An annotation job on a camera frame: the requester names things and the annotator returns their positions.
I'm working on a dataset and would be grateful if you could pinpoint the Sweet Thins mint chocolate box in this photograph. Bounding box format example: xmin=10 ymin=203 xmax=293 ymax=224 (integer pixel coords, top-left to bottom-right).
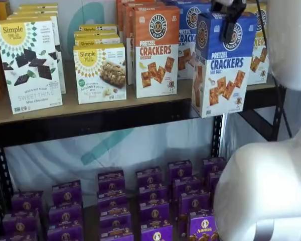
xmin=14 ymin=10 xmax=59 ymax=16
xmin=17 ymin=6 xmax=59 ymax=12
xmin=6 ymin=14 xmax=67 ymax=95
xmin=0 ymin=16 xmax=64 ymax=115

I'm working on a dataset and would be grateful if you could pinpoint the yellow honey mustard crackers box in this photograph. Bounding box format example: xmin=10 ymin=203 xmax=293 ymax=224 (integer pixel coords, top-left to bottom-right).
xmin=245 ymin=4 xmax=269 ymax=86

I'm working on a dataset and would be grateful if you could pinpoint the purple Annie's snack box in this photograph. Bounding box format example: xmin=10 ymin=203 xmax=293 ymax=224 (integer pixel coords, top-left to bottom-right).
xmin=173 ymin=177 xmax=202 ymax=199
xmin=202 ymin=157 xmax=227 ymax=176
xmin=0 ymin=230 xmax=38 ymax=241
xmin=168 ymin=160 xmax=193 ymax=181
xmin=11 ymin=190 xmax=44 ymax=214
xmin=97 ymin=192 xmax=128 ymax=211
xmin=48 ymin=204 xmax=83 ymax=226
xmin=135 ymin=167 xmax=163 ymax=189
xmin=179 ymin=193 xmax=209 ymax=216
xmin=99 ymin=208 xmax=131 ymax=229
xmin=138 ymin=184 xmax=166 ymax=204
xmin=139 ymin=200 xmax=170 ymax=225
xmin=207 ymin=172 xmax=224 ymax=193
xmin=52 ymin=180 xmax=83 ymax=208
xmin=2 ymin=209 xmax=41 ymax=235
xmin=47 ymin=224 xmax=84 ymax=241
xmin=100 ymin=225 xmax=134 ymax=241
xmin=97 ymin=170 xmax=125 ymax=195
xmin=140 ymin=222 xmax=174 ymax=241
xmin=178 ymin=210 xmax=220 ymax=241

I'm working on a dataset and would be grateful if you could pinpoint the white fabric curtain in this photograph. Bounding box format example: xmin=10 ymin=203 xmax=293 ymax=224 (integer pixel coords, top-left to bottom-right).
xmin=224 ymin=95 xmax=301 ymax=161

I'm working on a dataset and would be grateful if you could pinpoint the orange snack box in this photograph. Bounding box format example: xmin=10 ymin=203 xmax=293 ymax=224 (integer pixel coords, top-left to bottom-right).
xmin=0 ymin=0 xmax=11 ymax=22

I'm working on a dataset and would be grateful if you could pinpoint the white sheet teal logo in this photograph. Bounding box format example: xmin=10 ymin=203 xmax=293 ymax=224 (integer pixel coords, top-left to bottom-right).
xmin=4 ymin=0 xmax=219 ymax=199

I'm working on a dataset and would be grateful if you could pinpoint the almond flour bars box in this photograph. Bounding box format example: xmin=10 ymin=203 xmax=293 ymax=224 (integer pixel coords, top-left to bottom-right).
xmin=73 ymin=43 xmax=128 ymax=105
xmin=74 ymin=30 xmax=120 ymax=40
xmin=79 ymin=24 xmax=118 ymax=33
xmin=74 ymin=37 xmax=121 ymax=48

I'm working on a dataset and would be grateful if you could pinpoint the black metal shelving rack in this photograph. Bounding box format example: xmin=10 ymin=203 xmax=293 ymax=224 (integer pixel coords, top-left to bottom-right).
xmin=0 ymin=84 xmax=288 ymax=241

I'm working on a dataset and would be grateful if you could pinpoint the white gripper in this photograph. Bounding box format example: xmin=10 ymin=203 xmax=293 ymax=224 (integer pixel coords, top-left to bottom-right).
xmin=210 ymin=0 xmax=247 ymax=44

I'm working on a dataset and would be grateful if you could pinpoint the orange cheddar crackers box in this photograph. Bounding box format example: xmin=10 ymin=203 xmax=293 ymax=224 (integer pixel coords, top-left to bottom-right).
xmin=125 ymin=3 xmax=166 ymax=86
xmin=132 ymin=5 xmax=181 ymax=99
xmin=116 ymin=0 xmax=164 ymax=61

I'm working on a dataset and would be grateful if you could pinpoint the blue sea salt crackers box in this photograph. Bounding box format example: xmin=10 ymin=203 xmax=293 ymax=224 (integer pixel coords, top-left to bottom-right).
xmin=192 ymin=11 xmax=258 ymax=119
xmin=177 ymin=0 xmax=213 ymax=81

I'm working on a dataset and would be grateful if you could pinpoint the wooden shelf board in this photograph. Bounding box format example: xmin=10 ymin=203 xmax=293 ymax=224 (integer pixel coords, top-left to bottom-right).
xmin=0 ymin=60 xmax=276 ymax=125

